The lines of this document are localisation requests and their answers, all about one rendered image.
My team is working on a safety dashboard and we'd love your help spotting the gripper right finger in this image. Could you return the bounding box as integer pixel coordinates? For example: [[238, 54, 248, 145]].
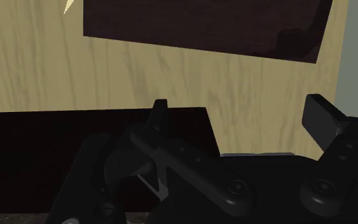
[[299, 94, 358, 218]]

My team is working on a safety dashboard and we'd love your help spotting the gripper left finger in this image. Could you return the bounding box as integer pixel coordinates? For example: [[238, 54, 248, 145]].
[[45, 99, 256, 224]]

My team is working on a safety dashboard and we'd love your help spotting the dark robot stand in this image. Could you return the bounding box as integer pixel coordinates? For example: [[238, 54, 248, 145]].
[[82, 0, 333, 64]]

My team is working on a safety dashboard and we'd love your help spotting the black cabinet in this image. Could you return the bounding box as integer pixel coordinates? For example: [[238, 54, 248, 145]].
[[0, 106, 221, 215]]

